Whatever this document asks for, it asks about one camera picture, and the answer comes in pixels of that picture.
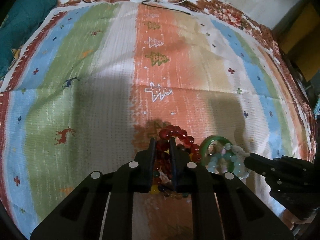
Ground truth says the red bead bracelet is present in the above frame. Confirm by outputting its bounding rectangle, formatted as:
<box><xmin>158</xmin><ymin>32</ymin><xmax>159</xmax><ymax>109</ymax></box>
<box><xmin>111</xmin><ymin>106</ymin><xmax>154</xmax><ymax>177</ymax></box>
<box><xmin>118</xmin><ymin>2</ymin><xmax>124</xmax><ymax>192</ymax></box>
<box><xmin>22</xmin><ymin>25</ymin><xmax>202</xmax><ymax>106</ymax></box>
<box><xmin>152</xmin><ymin>125</ymin><xmax>203</xmax><ymax>181</ymax></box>

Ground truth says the green jade bangle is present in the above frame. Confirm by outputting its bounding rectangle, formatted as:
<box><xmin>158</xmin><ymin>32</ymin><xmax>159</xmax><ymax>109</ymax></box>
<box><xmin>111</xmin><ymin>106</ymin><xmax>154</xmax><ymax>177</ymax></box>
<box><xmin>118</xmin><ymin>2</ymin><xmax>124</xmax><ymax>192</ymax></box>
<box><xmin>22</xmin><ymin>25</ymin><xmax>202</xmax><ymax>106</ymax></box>
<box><xmin>200</xmin><ymin>135</ymin><xmax>246</xmax><ymax>177</ymax></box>

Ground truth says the yellow and dark bead bracelet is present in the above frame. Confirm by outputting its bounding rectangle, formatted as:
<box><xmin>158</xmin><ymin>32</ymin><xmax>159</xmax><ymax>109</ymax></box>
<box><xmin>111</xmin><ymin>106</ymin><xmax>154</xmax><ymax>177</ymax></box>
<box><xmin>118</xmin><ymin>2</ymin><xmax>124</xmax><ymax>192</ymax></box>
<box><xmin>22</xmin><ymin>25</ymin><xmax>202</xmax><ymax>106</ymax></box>
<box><xmin>149</xmin><ymin>169</ymin><xmax>189</xmax><ymax>199</ymax></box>

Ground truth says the pastel stone chip bracelet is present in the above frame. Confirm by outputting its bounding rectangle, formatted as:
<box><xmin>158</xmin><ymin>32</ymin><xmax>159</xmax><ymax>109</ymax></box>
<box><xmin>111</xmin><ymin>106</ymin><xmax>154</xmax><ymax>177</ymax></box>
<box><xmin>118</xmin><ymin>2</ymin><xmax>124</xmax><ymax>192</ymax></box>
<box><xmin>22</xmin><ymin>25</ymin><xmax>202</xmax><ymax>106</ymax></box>
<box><xmin>220</xmin><ymin>142</ymin><xmax>251</xmax><ymax>160</ymax></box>

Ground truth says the light blue bead bracelet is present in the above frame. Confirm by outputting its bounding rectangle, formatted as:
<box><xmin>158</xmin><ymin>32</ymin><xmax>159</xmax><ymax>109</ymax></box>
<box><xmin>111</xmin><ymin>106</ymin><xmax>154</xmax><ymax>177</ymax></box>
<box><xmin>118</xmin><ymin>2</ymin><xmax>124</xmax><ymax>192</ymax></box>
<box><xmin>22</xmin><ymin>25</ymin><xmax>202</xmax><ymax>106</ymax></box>
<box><xmin>207</xmin><ymin>152</ymin><xmax>251</xmax><ymax>180</ymax></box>

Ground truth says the person's right hand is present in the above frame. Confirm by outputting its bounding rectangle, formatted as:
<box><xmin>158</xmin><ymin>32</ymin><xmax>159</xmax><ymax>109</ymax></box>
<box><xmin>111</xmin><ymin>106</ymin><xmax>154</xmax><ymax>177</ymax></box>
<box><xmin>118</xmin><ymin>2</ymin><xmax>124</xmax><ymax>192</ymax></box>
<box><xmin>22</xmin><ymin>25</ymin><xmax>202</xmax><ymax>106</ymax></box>
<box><xmin>280</xmin><ymin>209</ymin><xmax>309</xmax><ymax>230</ymax></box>

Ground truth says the striped colourful woven cloth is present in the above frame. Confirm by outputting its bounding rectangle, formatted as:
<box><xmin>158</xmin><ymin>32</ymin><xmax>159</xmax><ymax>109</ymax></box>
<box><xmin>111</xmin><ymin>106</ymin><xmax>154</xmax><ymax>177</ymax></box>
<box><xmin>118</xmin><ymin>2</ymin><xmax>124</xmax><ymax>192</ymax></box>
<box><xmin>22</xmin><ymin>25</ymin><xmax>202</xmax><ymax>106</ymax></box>
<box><xmin>1</xmin><ymin>1</ymin><xmax>316</xmax><ymax>239</ymax></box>

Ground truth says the teal blanket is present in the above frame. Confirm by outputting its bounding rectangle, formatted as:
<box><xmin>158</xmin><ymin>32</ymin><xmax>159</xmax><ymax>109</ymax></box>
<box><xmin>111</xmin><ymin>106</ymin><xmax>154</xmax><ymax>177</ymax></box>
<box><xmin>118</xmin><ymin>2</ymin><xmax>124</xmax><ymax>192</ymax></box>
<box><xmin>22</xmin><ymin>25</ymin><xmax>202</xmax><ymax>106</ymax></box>
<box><xmin>1</xmin><ymin>0</ymin><xmax>58</xmax><ymax>78</ymax></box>

